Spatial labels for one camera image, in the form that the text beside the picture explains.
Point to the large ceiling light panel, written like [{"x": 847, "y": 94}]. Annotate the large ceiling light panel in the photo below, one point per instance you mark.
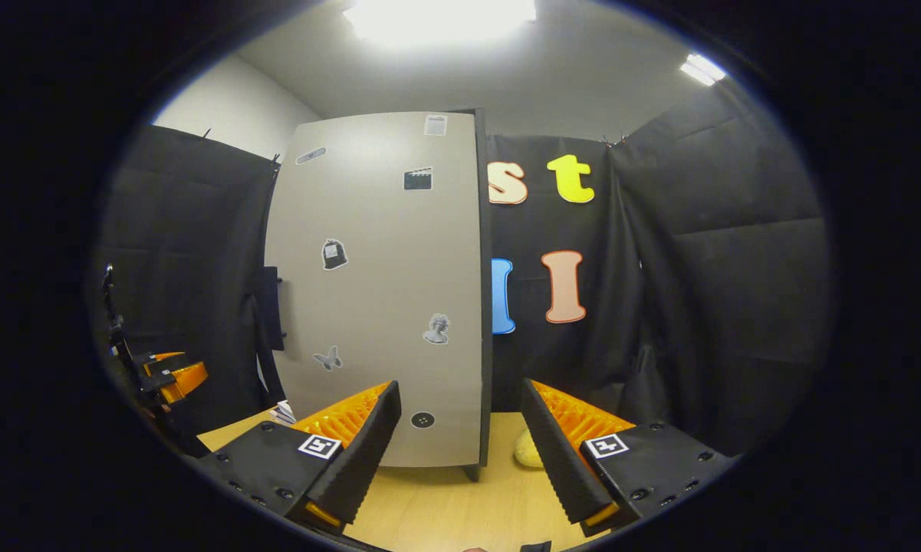
[{"x": 441, "y": 19}]

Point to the small ceiling light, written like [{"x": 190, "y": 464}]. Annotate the small ceiling light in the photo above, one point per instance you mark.
[{"x": 702, "y": 69}]

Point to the black backdrop cloth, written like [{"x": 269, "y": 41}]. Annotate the black backdrop cloth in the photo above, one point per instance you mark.
[{"x": 721, "y": 268}]

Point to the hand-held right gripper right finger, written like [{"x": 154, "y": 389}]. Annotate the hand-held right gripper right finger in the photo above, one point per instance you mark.
[{"x": 556, "y": 460}]

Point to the yellow round sponge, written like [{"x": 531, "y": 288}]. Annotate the yellow round sponge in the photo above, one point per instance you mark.
[{"x": 527, "y": 451}]

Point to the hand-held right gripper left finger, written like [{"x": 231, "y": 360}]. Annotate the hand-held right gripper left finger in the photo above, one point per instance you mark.
[{"x": 368, "y": 452}]

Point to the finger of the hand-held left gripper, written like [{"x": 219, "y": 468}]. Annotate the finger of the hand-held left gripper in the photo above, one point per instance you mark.
[
  {"x": 180, "y": 379},
  {"x": 165, "y": 359}
]

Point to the stack of books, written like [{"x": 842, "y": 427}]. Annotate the stack of books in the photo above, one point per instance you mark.
[{"x": 285, "y": 412}]

